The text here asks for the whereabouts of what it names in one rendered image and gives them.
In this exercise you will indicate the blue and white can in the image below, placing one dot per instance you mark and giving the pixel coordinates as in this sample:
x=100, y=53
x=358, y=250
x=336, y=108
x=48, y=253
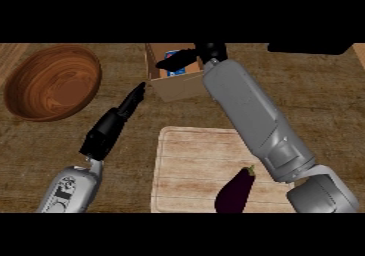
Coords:
x=177, y=71

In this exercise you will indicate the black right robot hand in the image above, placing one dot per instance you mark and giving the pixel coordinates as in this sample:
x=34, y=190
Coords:
x=183, y=57

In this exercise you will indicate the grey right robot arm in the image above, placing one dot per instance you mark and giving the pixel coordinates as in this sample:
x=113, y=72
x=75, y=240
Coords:
x=274, y=133

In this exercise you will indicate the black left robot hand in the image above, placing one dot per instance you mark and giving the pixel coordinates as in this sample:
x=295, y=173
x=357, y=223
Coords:
x=107, y=128

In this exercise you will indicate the brown wooden bowl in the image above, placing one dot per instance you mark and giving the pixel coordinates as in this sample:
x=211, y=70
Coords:
x=53, y=82

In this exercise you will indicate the dark purple eggplant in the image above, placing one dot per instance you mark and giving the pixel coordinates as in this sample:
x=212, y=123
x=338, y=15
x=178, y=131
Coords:
x=234, y=193

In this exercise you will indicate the pale wooden cutting board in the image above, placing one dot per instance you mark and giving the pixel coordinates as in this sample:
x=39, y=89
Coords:
x=197, y=166

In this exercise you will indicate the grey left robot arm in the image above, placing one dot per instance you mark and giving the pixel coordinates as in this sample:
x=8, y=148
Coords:
x=70, y=192

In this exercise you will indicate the brown cardboard box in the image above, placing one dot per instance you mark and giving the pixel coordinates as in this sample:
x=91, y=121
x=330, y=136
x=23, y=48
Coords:
x=177, y=83

